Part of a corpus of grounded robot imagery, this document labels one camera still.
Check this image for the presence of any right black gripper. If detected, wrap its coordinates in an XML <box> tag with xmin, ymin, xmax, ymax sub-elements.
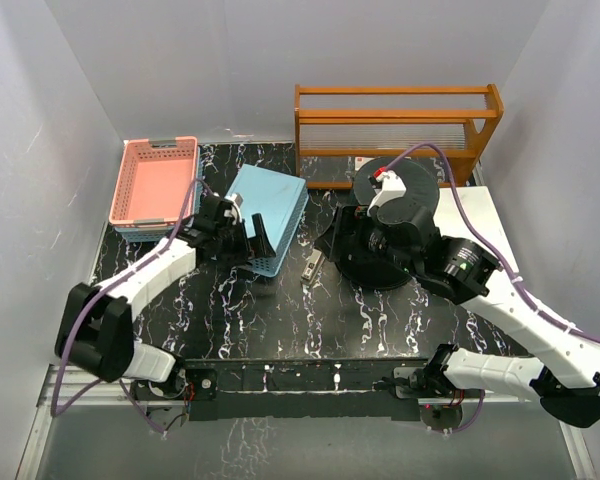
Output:
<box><xmin>316</xmin><ymin>205</ymin><xmax>421</xmax><ymax>278</ymax></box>

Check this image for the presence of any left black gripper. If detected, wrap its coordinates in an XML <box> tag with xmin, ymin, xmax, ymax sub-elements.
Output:
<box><xmin>214</xmin><ymin>214</ymin><xmax>274</xmax><ymax>268</ymax></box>

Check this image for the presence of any black silver stapler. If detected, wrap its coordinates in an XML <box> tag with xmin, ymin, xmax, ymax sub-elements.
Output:
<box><xmin>300</xmin><ymin>249</ymin><xmax>325</xmax><ymax>285</ymax></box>

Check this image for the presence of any blue perforated plastic basket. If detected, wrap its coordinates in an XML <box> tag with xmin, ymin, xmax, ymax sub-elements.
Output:
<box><xmin>227</xmin><ymin>164</ymin><xmax>308</xmax><ymax>278</ymax></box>

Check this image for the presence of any large black plastic bucket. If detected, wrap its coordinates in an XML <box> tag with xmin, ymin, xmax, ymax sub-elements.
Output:
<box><xmin>340</xmin><ymin>157</ymin><xmax>439</xmax><ymax>290</ymax></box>

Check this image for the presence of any pink perforated plastic basket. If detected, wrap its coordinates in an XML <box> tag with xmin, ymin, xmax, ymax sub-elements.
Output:
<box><xmin>109</xmin><ymin>136</ymin><xmax>198</xmax><ymax>228</ymax></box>

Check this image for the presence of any white perforated plastic basket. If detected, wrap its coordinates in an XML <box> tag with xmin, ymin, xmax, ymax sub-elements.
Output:
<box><xmin>432</xmin><ymin>185</ymin><xmax>521</xmax><ymax>281</ymax></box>

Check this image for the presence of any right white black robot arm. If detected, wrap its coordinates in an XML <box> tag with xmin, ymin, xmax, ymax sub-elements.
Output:
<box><xmin>314</xmin><ymin>199</ymin><xmax>600</xmax><ymax>428</ymax></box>

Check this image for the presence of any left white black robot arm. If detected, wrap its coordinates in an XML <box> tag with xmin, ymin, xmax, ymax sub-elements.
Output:
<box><xmin>55</xmin><ymin>195</ymin><xmax>276</xmax><ymax>399</ymax></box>

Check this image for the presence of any small white red box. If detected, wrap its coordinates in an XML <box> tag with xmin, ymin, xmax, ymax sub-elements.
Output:
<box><xmin>354</xmin><ymin>156</ymin><xmax>372</xmax><ymax>170</ymax></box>

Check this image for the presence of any orange wooden shelf rack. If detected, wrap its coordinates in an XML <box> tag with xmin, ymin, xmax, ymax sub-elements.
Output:
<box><xmin>294</xmin><ymin>84</ymin><xmax>505</xmax><ymax>190</ymax></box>

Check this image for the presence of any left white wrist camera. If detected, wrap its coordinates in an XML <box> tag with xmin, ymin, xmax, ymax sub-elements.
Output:
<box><xmin>224</xmin><ymin>193</ymin><xmax>243</xmax><ymax>225</ymax></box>

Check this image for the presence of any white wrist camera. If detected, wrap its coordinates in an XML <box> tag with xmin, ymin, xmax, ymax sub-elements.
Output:
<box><xmin>368</xmin><ymin>167</ymin><xmax>406</xmax><ymax>210</ymax></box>
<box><xmin>224</xmin><ymin>193</ymin><xmax>243</xmax><ymax>225</ymax></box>

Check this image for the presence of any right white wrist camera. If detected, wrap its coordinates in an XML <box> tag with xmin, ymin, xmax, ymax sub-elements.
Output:
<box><xmin>368</xmin><ymin>167</ymin><xmax>406</xmax><ymax>210</ymax></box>

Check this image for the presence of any black front mounting rail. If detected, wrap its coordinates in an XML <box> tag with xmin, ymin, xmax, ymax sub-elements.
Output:
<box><xmin>131</xmin><ymin>358</ymin><xmax>464</xmax><ymax>422</ymax></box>

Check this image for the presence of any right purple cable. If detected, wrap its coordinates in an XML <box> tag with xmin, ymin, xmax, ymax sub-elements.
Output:
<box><xmin>387</xmin><ymin>143</ymin><xmax>600</xmax><ymax>421</ymax></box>

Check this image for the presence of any purple cable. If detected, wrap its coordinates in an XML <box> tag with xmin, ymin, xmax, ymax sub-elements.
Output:
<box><xmin>52</xmin><ymin>179</ymin><xmax>206</xmax><ymax>436</ymax></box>
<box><xmin>387</xmin><ymin>143</ymin><xmax>600</xmax><ymax>421</ymax></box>

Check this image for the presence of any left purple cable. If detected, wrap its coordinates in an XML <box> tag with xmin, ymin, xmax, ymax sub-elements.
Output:
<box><xmin>52</xmin><ymin>179</ymin><xmax>206</xmax><ymax>436</ymax></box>

